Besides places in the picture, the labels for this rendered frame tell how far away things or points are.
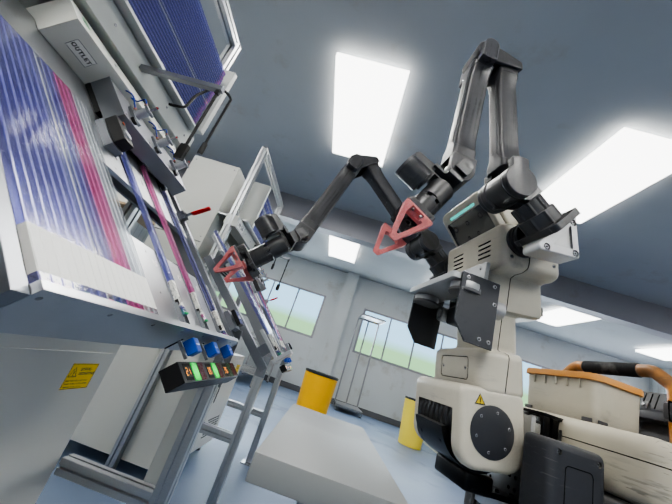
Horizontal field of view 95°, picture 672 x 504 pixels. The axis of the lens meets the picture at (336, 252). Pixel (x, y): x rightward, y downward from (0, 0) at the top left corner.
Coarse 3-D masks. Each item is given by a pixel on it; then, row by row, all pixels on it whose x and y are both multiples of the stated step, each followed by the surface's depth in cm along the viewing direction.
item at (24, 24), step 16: (0, 0) 53; (16, 0) 60; (16, 16) 56; (32, 16) 64; (32, 32) 60; (32, 48) 56; (48, 48) 64; (48, 64) 60; (64, 64) 68; (64, 80) 64; (80, 80) 74; (80, 96) 68; (96, 128) 68; (112, 160) 68; (112, 176) 76; (128, 192) 81; (144, 192) 80; (160, 192) 95; (160, 224) 95
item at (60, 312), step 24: (48, 288) 29; (0, 312) 28; (24, 312) 29; (48, 312) 31; (72, 312) 33; (96, 312) 36; (120, 312) 39; (144, 312) 44; (48, 336) 35; (72, 336) 38; (96, 336) 41; (120, 336) 45; (144, 336) 50; (168, 336) 55; (192, 336) 63; (216, 336) 72
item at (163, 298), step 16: (144, 256) 60; (144, 272) 56; (160, 272) 63; (176, 272) 73; (160, 288) 60; (160, 304) 56; (176, 304) 62; (192, 304) 73; (192, 320) 68; (208, 320) 79
